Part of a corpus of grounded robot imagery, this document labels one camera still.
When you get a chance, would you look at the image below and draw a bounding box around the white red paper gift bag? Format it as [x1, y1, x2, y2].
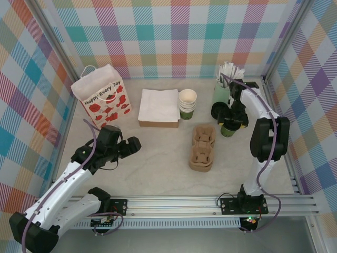
[71, 64, 132, 131]

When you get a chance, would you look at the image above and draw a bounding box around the white napkin stack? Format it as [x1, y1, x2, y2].
[138, 89, 180, 123]

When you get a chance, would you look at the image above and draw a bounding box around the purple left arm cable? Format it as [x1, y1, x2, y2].
[21, 118, 124, 253]

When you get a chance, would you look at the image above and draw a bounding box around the aluminium side rail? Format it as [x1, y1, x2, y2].
[263, 77, 302, 197]
[49, 83, 82, 185]

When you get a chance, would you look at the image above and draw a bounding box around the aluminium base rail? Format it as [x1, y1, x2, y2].
[56, 194, 318, 217]

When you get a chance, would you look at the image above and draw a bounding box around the white slotted cable duct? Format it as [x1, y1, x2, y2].
[39, 218, 244, 230]

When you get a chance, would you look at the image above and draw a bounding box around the aluminium frame post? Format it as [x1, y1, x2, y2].
[263, 0, 318, 80]
[26, 0, 82, 87]

